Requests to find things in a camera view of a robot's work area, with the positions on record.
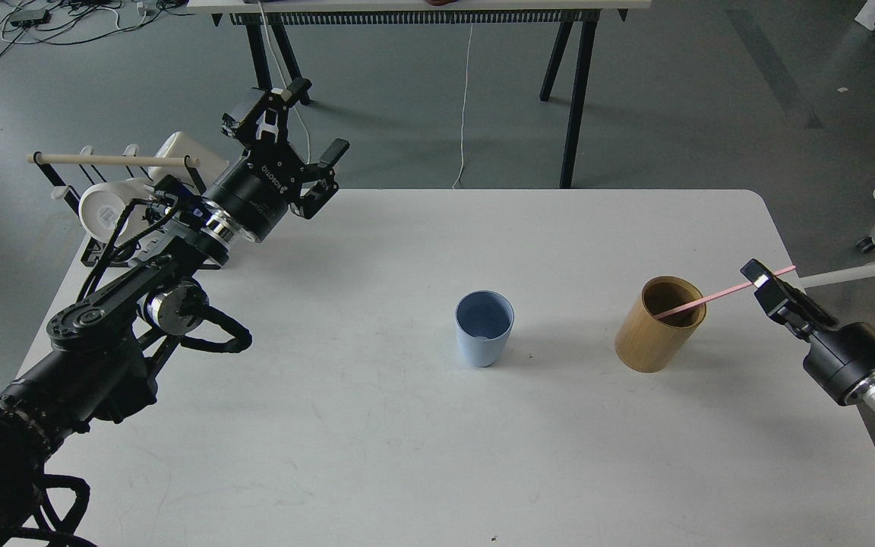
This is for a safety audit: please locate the bamboo cylindrical holder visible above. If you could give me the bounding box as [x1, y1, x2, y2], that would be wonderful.
[614, 276, 707, 373]

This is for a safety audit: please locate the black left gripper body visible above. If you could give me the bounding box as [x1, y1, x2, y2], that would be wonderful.
[204, 144, 303, 242]

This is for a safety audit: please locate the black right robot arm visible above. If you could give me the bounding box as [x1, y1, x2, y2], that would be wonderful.
[741, 259, 875, 413]

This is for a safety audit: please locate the light blue plastic cup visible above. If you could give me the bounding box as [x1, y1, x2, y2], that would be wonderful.
[454, 290, 515, 368]

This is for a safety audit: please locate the pink chopstick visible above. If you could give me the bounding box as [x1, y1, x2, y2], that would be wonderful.
[654, 280, 756, 320]

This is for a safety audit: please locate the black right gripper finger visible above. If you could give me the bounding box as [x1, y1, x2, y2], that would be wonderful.
[741, 259, 826, 339]
[775, 278, 839, 329]

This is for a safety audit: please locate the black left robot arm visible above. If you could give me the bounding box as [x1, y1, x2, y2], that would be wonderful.
[0, 77, 349, 546]

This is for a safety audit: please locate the black wire cup rack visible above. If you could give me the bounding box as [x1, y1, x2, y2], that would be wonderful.
[27, 132, 230, 266]

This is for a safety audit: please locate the white square mug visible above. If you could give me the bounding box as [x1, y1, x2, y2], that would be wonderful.
[147, 132, 230, 194]

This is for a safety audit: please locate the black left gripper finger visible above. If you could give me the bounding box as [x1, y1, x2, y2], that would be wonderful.
[289, 138, 350, 220]
[221, 77, 312, 163]

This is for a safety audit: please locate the white hanging charger cable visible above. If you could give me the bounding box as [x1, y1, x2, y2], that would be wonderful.
[255, 0, 313, 172]

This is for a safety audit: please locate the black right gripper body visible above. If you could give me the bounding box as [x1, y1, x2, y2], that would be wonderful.
[802, 322, 875, 407]

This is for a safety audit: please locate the floor cables and adapter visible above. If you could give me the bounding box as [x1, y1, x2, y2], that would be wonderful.
[0, 0, 180, 96]

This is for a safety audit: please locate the background trestle table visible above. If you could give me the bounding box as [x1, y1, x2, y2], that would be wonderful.
[184, 1, 652, 189]

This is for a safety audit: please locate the white mug on rack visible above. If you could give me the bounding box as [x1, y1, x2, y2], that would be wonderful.
[77, 177, 153, 245]

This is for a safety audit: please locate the wooden rack dowel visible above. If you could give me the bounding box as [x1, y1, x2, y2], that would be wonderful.
[27, 152, 201, 169]

